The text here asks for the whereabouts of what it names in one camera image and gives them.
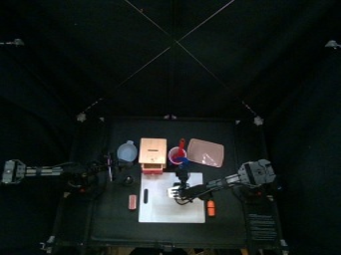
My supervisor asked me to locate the white cutting board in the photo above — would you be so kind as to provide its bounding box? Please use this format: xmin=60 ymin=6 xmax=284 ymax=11
xmin=137 ymin=171 xmax=207 ymax=224

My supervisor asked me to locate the pink toy sushi piece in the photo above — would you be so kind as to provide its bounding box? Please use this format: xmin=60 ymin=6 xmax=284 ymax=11
xmin=128 ymin=194 xmax=138 ymax=211

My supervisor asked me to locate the pink rectangular plate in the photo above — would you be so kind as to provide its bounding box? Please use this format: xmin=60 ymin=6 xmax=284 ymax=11
xmin=184 ymin=137 xmax=225 ymax=169

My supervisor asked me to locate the blue toy scoop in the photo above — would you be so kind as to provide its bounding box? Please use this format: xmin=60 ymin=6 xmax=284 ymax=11
xmin=175 ymin=155 xmax=191 ymax=167

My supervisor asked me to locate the wooden box with red drawer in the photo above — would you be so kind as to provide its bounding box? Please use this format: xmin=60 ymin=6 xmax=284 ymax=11
xmin=137 ymin=137 xmax=169 ymax=175

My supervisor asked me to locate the red toy cup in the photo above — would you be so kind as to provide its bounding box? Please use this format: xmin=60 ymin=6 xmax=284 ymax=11
xmin=168 ymin=138 xmax=188 ymax=165

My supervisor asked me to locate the white printed label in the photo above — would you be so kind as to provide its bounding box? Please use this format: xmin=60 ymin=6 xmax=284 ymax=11
xmin=247 ymin=213 xmax=276 ymax=243

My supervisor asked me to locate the thin diagonal frame cord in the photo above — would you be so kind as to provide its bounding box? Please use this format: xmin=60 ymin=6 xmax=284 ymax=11
xmin=78 ymin=0 xmax=235 ymax=118
xmin=122 ymin=0 xmax=263 ymax=121

